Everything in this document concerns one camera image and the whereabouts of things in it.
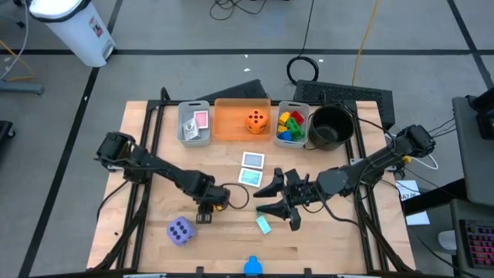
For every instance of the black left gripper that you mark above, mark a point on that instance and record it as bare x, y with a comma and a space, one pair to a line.
210, 197

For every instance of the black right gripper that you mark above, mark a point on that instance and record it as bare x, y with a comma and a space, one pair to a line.
305, 195

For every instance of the purple foam die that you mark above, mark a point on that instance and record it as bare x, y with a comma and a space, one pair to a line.
181, 231

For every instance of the large green toy block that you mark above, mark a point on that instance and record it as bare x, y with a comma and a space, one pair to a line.
298, 135
292, 124

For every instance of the yellow eight-stud toy brick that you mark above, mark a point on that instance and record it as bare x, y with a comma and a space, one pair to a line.
282, 129

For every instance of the gold card box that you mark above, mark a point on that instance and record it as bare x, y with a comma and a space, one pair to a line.
191, 129

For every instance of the pink card box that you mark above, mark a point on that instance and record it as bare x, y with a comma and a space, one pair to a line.
201, 119

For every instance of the orange foam die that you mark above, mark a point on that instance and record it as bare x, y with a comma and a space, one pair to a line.
257, 121

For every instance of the yellow four-stud toy brick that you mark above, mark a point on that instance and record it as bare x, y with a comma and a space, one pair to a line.
284, 117

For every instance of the red toy brick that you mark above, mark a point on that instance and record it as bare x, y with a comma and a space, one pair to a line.
297, 117

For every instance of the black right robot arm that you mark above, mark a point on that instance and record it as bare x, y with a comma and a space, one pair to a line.
378, 158

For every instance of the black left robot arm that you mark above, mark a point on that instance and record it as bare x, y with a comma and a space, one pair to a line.
154, 164

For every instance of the black table clamp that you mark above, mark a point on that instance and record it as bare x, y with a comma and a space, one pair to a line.
308, 272
200, 271

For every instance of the orange translucent plastic bin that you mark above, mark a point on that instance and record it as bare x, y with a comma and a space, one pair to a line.
231, 123

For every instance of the black plastic bucket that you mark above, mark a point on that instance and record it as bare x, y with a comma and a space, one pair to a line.
332, 127

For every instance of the silver aluminium bar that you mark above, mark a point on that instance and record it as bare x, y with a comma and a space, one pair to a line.
144, 276
355, 276

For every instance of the white paper sheet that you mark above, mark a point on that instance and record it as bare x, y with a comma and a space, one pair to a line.
418, 219
407, 190

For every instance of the white computer mouse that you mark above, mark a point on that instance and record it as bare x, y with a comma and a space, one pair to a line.
447, 240

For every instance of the grey desk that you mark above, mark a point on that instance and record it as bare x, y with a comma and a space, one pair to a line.
459, 262
474, 162

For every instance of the black keyboard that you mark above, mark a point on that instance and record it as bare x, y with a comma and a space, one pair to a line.
478, 243

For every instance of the white lidded container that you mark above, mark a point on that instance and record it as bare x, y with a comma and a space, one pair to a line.
77, 27

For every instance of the grey floor stand foot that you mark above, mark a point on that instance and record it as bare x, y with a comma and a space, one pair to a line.
23, 88

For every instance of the black desk device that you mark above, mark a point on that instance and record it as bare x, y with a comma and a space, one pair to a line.
484, 116

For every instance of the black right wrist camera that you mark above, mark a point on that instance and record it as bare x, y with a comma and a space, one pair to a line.
297, 177

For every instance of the black aluminium table frame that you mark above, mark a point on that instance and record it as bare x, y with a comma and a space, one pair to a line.
148, 127

